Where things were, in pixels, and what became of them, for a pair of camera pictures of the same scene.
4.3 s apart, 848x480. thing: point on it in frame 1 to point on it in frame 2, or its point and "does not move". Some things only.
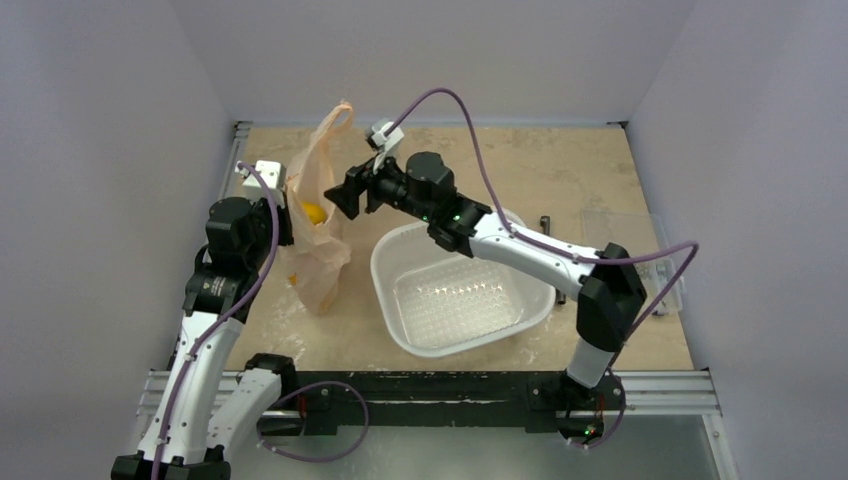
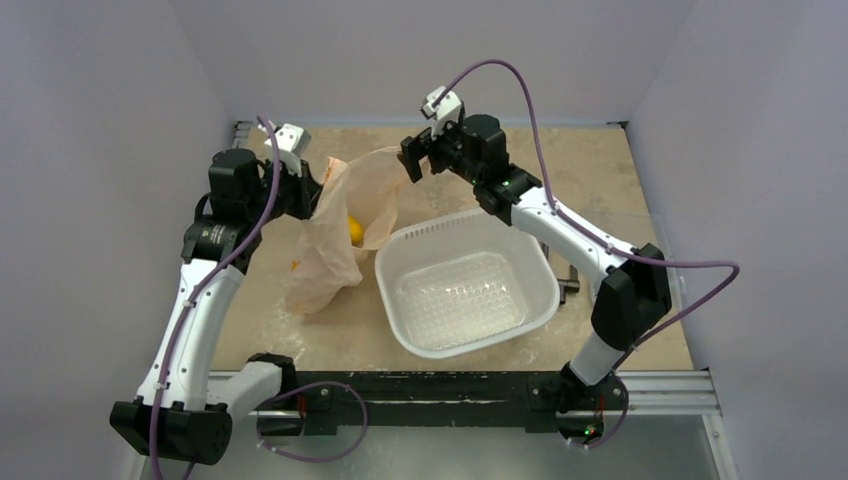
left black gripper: x=283 y=215 to x=307 y=189
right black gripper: x=361 y=192 to x=427 y=152
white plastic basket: x=443 y=303 does not move
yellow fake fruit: x=315 y=212 to x=356 y=232
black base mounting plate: x=542 y=401 does not move
